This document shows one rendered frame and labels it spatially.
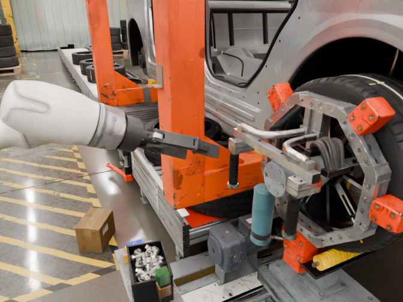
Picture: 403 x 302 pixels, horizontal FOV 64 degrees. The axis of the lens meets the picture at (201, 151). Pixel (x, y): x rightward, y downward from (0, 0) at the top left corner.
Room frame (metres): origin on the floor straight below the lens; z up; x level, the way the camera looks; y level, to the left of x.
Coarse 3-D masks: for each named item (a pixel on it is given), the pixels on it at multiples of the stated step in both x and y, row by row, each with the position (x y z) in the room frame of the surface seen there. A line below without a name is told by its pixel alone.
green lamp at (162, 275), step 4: (160, 268) 0.76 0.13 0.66; (164, 268) 0.76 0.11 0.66; (156, 272) 0.75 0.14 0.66; (160, 272) 0.75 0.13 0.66; (164, 272) 0.75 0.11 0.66; (168, 272) 0.75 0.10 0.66; (156, 276) 0.75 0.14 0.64; (160, 276) 0.73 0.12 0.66; (164, 276) 0.73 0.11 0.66; (168, 276) 0.74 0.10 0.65; (160, 280) 0.73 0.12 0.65; (164, 280) 0.73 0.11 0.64; (168, 280) 0.74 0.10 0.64; (160, 284) 0.73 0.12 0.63; (164, 284) 0.73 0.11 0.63
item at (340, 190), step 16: (304, 112) 1.25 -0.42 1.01; (288, 128) 1.29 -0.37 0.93; (304, 144) 1.23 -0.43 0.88; (352, 160) 1.00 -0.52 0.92; (336, 176) 1.10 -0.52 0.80; (352, 176) 1.01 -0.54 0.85; (320, 192) 1.24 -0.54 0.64; (336, 192) 1.26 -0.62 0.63; (304, 208) 1.15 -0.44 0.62; (320, 208) 1.16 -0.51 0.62; (336, 208) 1.16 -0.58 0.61; (352, 208) 0.97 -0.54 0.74; (320, 224) 1.05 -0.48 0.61; (336, 224) 1.03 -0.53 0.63; (352, 224) 1.00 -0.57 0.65
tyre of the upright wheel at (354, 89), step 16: (320, 80) 1.16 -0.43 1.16; (336, 80) 1.10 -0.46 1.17; (352, 80) 1.07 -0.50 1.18; (368, 80) 1.09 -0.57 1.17; (384, 80) 1.09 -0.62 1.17; (400, 80) 1.11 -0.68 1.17; (336, 96) 1.08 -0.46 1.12; (352, 96) 1.02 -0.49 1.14; (368, 96) 0.98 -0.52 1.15; (384, 96) 0.99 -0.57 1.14; (400, 112) 0.93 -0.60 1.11; (384, 128) 0.90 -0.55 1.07; (400, 128) 0.88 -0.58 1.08; (384, 144) 0.89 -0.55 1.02; (400, 144) 0.85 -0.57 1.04; (400, 160) 0.84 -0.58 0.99; (400, 176) 0.83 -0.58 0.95; (400, 192) 0.82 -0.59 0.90; (368, 240) 0.87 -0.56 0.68; (384, 240) 0.83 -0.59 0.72
